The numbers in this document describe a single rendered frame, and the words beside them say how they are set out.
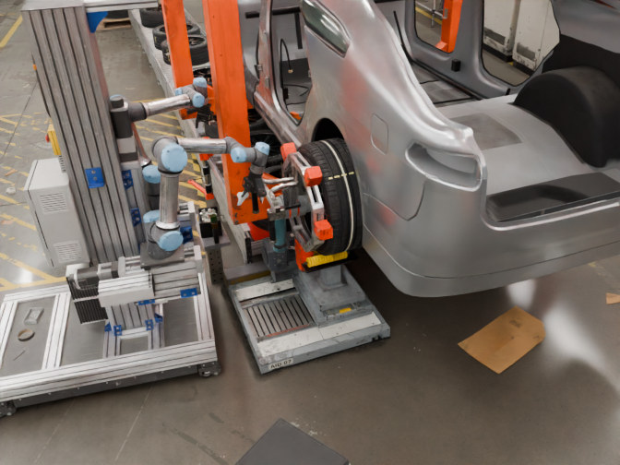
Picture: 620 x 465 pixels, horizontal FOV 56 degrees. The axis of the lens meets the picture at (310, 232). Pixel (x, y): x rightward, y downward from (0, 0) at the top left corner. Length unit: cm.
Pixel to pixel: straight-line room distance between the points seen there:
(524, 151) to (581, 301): 112
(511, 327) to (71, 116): 279
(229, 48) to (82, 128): 93
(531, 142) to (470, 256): 140
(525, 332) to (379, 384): 101
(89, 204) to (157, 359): 92
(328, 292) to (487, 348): 101
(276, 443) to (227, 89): 192
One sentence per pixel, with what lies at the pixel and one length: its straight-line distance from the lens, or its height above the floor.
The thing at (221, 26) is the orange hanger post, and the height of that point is 177.
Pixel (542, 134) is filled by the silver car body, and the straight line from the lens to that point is 398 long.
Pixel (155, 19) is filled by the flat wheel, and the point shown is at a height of 40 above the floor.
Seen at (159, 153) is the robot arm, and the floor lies 142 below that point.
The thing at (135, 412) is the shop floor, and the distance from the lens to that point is 350.
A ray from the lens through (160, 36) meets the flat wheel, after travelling 866.
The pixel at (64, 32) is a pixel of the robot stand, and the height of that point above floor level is 193.
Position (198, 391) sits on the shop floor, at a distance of 351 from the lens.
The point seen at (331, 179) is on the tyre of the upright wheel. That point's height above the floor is 109.
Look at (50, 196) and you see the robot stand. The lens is 313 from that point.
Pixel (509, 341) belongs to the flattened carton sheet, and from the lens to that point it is 384.
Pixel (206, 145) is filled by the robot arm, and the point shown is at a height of 135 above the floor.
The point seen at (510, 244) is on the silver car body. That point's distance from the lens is 269.
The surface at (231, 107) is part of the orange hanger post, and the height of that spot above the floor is 132.
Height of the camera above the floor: 256
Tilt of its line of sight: 33 degrees down
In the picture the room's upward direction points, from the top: 2 degrees counter-clockwise
